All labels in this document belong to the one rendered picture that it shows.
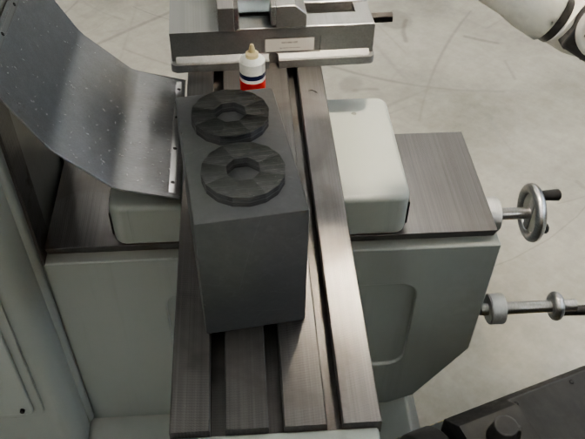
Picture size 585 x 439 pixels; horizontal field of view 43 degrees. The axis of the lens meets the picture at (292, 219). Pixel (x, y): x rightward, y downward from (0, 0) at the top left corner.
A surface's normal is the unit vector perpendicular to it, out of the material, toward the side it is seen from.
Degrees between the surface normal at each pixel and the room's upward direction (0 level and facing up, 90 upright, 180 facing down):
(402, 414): 0
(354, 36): 90
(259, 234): 90
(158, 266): 90
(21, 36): 63
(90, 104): 45
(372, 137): 0
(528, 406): 0
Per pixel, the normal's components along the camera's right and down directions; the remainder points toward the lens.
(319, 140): 0.01, -0.70
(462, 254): 0.07, 0.71
